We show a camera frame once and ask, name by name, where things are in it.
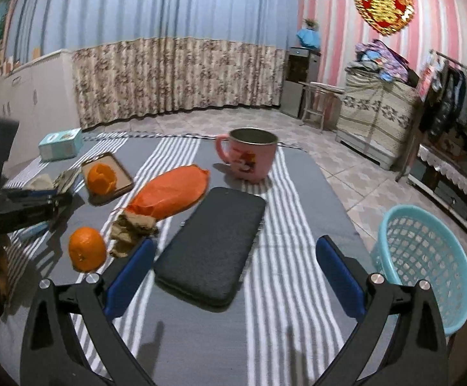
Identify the brown cardboard tray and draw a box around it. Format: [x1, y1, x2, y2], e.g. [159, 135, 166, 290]
[81, 152, 133, 206]

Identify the light blue card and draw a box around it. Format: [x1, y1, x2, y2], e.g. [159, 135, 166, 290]
[17, 223, 51, 243]

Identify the teal tissue box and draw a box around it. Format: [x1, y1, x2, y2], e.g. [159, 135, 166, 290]
[38, 128, 83, 162]

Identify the beige face mask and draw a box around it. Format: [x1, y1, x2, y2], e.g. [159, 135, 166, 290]
[26, 174, 57, 191]

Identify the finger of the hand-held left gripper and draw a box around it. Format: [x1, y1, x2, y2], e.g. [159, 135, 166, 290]
[0, 198, 64, 235]
[4, 187, 74, 208]

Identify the pile of folded clothes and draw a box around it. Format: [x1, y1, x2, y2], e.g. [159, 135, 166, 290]
[346, 39, 411, 85]

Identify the floral cloth covered dresser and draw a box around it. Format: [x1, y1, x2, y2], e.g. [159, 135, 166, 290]
[335, 68, 419, 170]

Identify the light blue plastic basket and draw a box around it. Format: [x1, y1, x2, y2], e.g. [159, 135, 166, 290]
[372, 205, 467, 335]

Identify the blue and floral curtain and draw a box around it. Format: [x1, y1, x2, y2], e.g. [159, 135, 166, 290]
[6, 0, 302, 129]

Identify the grey striped sheet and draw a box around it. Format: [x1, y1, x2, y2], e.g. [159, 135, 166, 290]
[0, 131, 382, 386]

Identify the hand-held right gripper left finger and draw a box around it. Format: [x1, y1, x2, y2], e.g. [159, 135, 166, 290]
[20, 237, 157, 386]

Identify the orange plastic bag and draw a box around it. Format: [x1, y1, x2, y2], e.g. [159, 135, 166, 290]
[125, 164, 211, 222]

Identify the person's left forearm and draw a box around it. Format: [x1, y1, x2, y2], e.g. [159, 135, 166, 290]
[0, 245, 11, 302]

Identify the metal clothes rack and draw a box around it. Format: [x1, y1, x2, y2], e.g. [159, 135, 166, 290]
[396, 50, 467, 246]

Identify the whole tangerine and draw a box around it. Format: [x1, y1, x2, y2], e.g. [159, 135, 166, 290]
[68, 227, 107, 272]

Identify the red gold heart decoration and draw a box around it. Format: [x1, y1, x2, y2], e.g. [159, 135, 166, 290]
[354, 0, 416, 37]

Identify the row of hanging clothes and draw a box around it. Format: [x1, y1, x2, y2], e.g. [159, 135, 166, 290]
[418, 64, 467, 157]

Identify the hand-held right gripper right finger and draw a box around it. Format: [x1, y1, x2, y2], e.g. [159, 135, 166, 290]
[315, 235, 449, 386]

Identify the grey water dispenser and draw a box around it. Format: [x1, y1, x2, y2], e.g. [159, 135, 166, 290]
[280, 46, 322, 119]

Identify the blue cloth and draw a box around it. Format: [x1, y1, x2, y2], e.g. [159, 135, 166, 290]
[296, 28, 321, 49]

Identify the dark grey flat pouch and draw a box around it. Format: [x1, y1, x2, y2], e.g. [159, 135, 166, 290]
[154, 187, 267, 308]

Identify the white cabinet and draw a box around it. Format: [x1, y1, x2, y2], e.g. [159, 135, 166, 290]
[0, 48, 81, 170]

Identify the large orange peel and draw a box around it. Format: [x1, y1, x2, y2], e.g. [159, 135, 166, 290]
[87, 162, 118, 194]

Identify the white lace shelf cloth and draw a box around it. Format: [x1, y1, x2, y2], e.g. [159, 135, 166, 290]
[418, 145, 467, 218]

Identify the small metal stool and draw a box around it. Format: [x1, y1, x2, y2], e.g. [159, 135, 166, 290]
[299, 81, 344, 133]

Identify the pink mug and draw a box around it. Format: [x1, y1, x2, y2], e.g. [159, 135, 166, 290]
[216, 128, 279, 181]

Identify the patterned snack packet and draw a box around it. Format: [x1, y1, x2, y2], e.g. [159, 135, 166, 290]
[54, 167, 82, 194]

